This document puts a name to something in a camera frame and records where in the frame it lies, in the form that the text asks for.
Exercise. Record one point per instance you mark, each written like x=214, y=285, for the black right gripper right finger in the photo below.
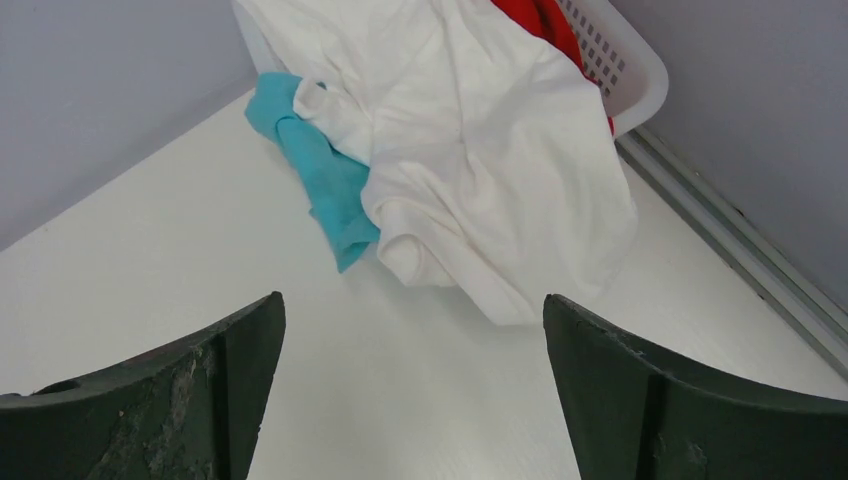
x=638, y=410

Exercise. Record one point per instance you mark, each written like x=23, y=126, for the aluminium frame rail right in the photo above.
x=807, y=309

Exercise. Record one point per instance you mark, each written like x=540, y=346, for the white plastic laundry basket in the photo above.
x=616, y=60

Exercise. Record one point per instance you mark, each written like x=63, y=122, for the teal t-shirt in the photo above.
x=332, y=181

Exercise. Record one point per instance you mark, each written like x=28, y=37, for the red t-shirt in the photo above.
x=550, y=26

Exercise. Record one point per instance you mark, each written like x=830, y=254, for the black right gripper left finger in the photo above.
x=189, y=409

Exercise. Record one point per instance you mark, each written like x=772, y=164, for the white t-shirt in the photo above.
x=492, y=167

